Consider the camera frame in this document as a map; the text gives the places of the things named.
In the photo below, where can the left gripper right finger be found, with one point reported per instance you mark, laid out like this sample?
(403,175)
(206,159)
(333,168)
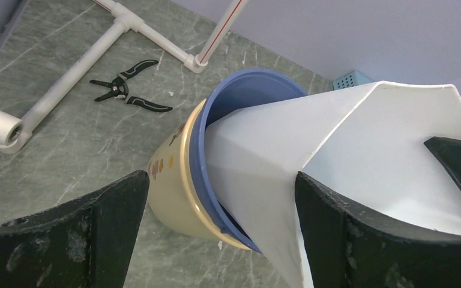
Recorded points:
(351,245)

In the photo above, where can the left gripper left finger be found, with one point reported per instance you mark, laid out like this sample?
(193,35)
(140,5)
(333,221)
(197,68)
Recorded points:
(85,242)

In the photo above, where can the translucent white bucket liner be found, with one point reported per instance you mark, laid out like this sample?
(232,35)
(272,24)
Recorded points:
(365,142)

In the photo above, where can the light blue perforated basket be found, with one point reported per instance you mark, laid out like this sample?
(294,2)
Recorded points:
(351,79)

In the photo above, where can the blue bucket rim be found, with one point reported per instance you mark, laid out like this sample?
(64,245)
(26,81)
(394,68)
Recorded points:
(245,88)

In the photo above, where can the beige bucket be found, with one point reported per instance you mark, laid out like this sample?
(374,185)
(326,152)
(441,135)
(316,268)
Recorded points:
(172,195)

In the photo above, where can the white PVC pipe frame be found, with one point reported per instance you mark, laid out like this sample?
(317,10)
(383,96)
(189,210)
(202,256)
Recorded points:
(15,132)

